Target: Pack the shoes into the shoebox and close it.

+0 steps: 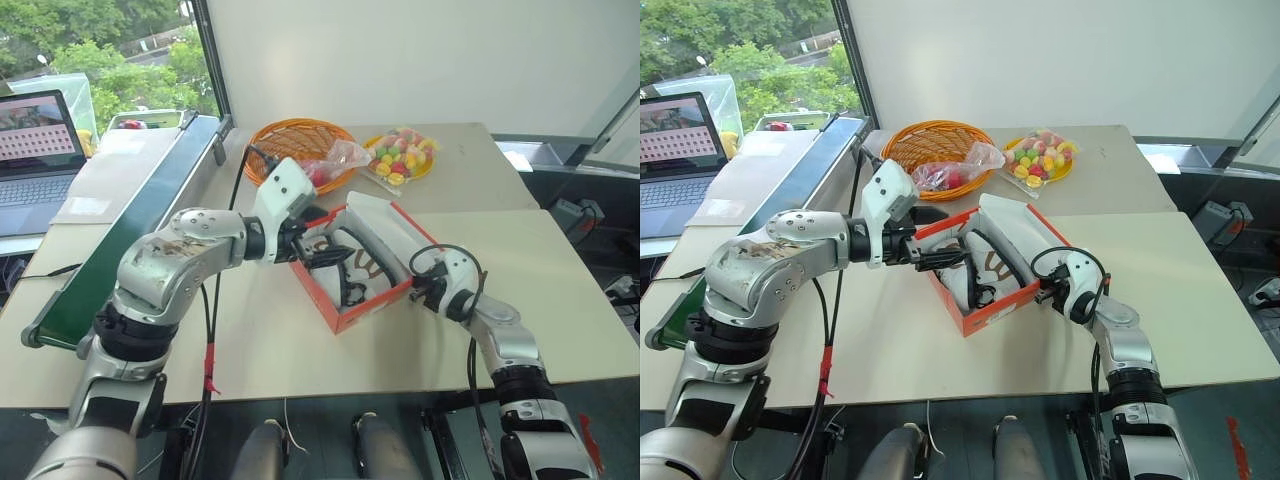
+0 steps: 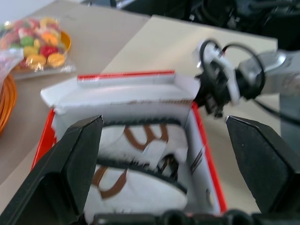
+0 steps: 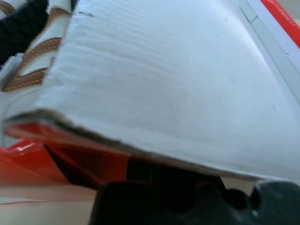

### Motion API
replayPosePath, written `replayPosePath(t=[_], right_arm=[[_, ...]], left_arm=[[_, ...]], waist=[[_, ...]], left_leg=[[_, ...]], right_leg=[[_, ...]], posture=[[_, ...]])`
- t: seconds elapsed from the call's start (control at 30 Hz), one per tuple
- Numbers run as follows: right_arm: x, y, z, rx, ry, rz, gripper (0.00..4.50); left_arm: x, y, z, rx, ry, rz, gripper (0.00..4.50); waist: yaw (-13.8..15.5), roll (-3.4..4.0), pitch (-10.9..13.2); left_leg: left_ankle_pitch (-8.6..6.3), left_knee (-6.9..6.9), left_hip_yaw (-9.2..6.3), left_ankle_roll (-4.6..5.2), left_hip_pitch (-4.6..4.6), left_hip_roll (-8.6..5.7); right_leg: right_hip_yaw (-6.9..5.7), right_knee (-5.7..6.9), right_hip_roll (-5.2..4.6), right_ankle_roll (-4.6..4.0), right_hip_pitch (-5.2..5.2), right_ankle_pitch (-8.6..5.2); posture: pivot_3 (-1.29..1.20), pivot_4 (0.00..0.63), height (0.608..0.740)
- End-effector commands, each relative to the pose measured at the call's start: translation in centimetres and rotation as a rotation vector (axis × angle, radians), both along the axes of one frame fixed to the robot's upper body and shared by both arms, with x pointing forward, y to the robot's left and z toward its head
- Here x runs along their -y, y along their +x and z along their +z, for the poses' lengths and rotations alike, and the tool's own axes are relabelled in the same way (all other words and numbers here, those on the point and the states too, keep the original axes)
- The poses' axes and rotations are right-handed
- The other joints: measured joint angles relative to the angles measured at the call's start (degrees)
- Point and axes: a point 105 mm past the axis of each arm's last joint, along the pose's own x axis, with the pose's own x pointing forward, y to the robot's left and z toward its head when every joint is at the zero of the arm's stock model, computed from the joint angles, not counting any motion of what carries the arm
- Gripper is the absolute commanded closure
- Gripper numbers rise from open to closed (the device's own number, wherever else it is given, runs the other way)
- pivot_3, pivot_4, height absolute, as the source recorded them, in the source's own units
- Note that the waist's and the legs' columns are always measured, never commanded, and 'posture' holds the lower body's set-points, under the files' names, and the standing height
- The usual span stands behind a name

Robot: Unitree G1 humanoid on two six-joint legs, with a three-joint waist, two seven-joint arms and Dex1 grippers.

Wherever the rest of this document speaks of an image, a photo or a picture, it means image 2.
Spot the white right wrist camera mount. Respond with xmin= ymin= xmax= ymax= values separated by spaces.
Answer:
xmin=191 ymin=39 xmax=241 ymax=105

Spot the red cardboard box tray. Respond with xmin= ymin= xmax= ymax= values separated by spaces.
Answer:
xmin=30 ymin=69 xmax=228 ymax=218

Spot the clear bag of colourful fruit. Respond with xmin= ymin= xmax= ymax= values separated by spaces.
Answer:
xmin=0 ymin=16 xmax=77 ymax=82

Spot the orange woven basket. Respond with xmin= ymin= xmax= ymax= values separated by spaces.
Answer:
xmin=0 ymin=74 xmax=18 ymax=136

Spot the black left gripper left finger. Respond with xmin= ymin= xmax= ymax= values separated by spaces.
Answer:
xmin=0 ymin=114 xmax=104 ymax=225

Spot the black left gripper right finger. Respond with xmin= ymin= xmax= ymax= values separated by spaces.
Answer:
xmin=225 ymin=115 xmax=300 ymax=214

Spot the yellow plate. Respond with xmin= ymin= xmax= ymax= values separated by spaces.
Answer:
xmin=60 ymin=30 xmax=71 ymax=56

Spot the white shoe with brown loops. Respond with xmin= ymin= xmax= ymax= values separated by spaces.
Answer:
xmin=99 ymin=120 xmax=189 ymax=165
xmin=85 ymin=158 xmax=188 ymax=218

